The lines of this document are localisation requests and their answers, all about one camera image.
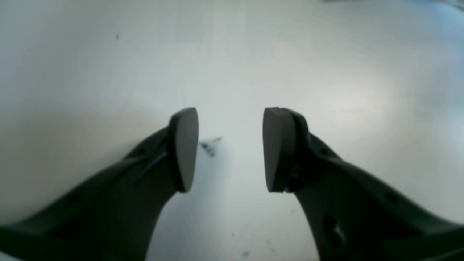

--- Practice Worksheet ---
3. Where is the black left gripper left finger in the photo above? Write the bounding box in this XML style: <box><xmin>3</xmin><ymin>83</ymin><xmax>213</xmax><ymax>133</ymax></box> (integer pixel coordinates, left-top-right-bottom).
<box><xmin>0</xmin><ymin>108</ymin><xmax>199</xmax><ymax>261</ymax></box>

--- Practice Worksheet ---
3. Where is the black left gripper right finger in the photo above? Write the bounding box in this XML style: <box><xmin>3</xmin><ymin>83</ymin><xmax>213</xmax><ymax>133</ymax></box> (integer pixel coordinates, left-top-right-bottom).
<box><xmin>262</xmin><ymin>107</ymin><xmax>464</xmax><ymax>261</ymax></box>

